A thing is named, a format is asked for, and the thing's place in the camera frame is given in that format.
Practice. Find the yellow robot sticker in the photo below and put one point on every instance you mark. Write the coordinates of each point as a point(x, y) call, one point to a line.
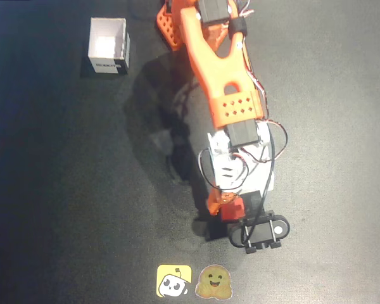
point(173, 281)

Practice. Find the white cardboard box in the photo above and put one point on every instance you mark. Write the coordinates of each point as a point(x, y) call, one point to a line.
point(107, 41)

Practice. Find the black table mat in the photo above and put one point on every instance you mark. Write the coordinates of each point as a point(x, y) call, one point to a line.
point(304, 126)

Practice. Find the red cube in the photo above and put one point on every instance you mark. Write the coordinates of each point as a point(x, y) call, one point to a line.
point(232, 210)

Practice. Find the hugging face emoji sticker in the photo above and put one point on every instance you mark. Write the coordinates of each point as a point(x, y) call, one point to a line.
point(213, 282)

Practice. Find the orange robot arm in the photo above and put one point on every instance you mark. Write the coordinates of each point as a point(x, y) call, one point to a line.
point(215, 69)

